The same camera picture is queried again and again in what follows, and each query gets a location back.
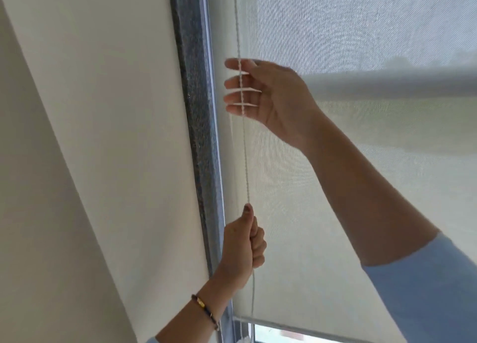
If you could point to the light blue shirt sleeve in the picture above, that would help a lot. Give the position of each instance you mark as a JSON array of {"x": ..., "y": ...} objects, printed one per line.
[{"x": 428, "y": 294}]

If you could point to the person's left thumb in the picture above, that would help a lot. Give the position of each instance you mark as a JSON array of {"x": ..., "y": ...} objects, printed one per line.
[{"x": 248, "y": 220}]

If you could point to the person's left forearm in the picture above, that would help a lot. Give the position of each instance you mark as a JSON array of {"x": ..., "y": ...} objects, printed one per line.
[{"x": 193, "y": 316}]

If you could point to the person's right middle finger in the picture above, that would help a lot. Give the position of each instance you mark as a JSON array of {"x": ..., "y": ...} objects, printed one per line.
[{"x": 246, "y": 83}]

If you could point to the person's right little finger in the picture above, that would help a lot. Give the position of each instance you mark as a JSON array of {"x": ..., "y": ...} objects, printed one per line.
[{"x": 242, "y": 110}]

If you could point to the person's right hand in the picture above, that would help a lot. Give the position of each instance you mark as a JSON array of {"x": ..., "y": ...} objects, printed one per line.
[{"x": 287, "y": 100}]

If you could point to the white blind bottom rail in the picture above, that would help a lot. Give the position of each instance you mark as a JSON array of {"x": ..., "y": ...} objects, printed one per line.
[{"x": 287, "y": 323}]

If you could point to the person's left hand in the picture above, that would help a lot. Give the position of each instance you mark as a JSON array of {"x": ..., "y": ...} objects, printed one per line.
[{"x": 238, "y": 249}]

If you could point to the grey window frame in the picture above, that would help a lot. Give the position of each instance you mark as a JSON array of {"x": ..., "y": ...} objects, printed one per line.
[{"x": 197, "y": 130}]

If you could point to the white roller blind fabric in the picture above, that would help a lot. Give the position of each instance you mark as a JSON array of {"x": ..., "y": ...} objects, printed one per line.
[{"x": 335, "y": 212}]

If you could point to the window glass pane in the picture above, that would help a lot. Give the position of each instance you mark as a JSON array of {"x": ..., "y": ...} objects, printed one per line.
[{"x": 270, "y": 335}]

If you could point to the person's right forearm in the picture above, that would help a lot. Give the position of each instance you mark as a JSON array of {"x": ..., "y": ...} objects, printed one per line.
[{"x": 365, "y": 197}]

